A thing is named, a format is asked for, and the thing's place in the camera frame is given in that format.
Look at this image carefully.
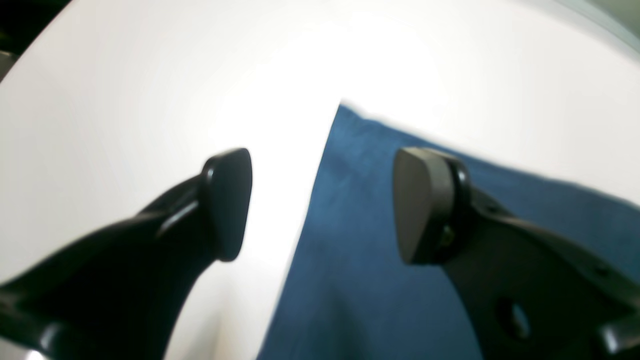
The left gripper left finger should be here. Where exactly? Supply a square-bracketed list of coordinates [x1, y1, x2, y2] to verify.
[0, 148, 253, 360]

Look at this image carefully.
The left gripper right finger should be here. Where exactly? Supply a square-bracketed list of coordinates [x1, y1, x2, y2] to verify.
[392, 146, 640, 360]

